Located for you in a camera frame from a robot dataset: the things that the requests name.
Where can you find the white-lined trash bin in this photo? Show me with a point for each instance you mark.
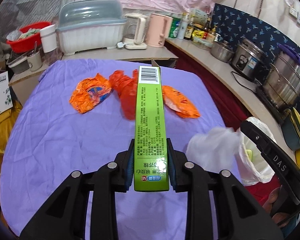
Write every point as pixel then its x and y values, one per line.
pixel 252 167

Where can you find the small steel pot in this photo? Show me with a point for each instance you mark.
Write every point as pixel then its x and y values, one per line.
pixel 222 51

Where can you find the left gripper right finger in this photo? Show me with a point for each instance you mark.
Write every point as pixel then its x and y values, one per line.
pixel 217 198

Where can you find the orange plastic bag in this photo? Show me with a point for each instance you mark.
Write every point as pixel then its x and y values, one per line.
pixel 179 103

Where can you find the green tin can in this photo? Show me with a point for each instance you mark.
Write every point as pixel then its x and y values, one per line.
pixel 174 29

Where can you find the green cardboard box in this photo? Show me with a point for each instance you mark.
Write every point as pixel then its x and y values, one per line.
pixel 150 143

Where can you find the black induction cooker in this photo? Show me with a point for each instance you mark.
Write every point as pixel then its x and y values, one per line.
pixel 277 115

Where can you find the dark soy sauce bottle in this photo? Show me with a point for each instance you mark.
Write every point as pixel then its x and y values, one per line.
pixel 189 28

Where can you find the orange snack wrapper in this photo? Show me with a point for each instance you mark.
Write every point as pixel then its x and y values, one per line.
pixel 89 93

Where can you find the navy patterned cloth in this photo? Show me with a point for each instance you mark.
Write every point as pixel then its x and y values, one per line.
pixel 234 25

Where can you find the red cabinet curtain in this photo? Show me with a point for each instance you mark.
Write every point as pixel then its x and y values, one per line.
pixel 217 105

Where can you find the stacked blue yellow basins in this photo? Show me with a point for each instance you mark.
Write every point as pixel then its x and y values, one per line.
pixel 291 128

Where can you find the white bottle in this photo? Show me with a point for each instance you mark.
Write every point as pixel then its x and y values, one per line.
pixel 183 26

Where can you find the red plastic bag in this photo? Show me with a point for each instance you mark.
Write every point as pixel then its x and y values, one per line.
pixel 126 88

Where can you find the clear white plastic bag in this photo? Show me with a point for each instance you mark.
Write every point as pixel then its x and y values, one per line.
pixel 215 151

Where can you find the white dish drainer box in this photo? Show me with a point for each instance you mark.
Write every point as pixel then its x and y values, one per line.
pixel 90 24

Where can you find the steel rice cooker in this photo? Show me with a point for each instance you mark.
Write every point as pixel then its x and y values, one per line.
pixel 247 58

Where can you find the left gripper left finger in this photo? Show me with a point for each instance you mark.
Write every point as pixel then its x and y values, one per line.
pixel 64 214

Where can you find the red plastic basin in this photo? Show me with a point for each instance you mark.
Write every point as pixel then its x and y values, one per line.
pixel 31 39

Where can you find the grey striped curtain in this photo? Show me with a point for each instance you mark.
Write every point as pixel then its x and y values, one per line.
pixel 15 14

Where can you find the purple tablecloth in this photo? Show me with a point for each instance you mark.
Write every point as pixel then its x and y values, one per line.
pixel 50 139

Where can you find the white plastic cup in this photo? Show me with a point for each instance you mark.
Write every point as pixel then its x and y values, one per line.
pixel 48 38

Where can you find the pink electric kettle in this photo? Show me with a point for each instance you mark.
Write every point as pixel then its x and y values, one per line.
pixel 158 30

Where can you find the large steel steamer pot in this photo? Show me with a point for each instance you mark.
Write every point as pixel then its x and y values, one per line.
pixel 282 86

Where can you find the white glass electric kettle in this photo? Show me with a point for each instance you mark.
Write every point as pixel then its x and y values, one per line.
pixel 134 32

